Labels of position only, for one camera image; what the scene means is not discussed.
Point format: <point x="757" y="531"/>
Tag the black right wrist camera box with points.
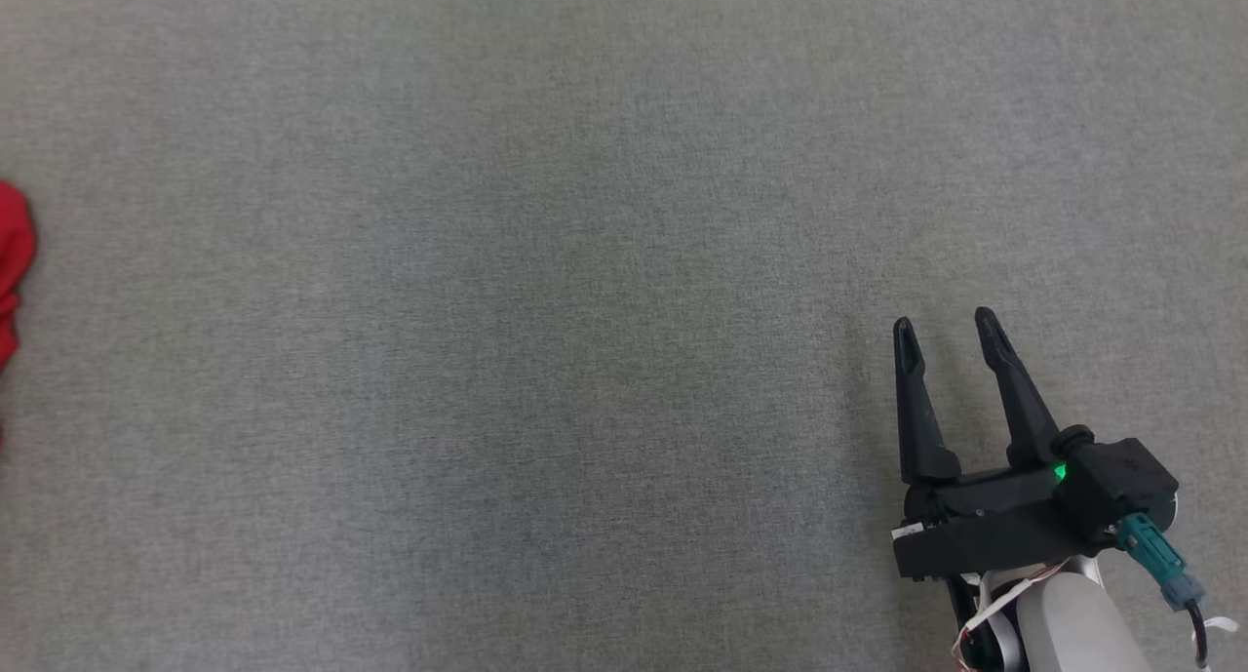
<point x="1121" y="477"/>

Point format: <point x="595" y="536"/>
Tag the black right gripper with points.
<point x="985" y="526"/>

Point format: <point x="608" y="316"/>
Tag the red shorts with white stripe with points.
<point x="14" y="253"/>

